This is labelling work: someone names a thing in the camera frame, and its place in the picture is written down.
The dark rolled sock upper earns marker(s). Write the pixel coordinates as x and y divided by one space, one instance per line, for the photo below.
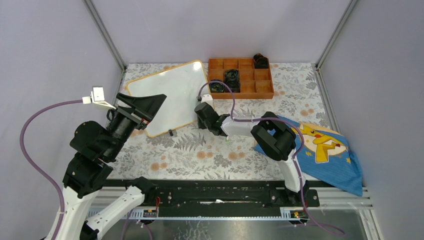
260 61

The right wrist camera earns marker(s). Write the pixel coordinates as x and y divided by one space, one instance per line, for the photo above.
206 98

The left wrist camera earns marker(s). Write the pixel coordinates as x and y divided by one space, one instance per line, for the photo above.
97 97

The orange wooden compartment tray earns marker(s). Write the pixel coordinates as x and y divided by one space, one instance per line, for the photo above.
254 83

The blue pikachu cloth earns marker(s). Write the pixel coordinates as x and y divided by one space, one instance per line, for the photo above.
326 156

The dark rolled sock middle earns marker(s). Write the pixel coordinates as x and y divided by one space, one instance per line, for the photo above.
232 80

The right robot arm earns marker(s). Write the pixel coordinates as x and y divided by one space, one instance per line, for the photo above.
273 135

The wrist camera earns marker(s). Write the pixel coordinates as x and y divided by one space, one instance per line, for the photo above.
97 97
206 98

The dark rolled sock lower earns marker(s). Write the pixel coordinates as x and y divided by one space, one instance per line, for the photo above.
216 86

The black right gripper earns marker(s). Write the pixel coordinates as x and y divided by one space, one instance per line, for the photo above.
201 125

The yellow framed whiteboard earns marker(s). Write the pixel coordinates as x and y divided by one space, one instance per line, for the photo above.
181 85

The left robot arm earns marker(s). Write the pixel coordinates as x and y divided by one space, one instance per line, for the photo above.
96 148

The dark rolled sock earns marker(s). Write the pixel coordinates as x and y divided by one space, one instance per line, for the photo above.
260 61
216 86
232 80

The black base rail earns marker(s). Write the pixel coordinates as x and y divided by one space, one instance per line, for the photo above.
226 199

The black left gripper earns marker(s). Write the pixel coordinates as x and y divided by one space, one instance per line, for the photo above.
143 109

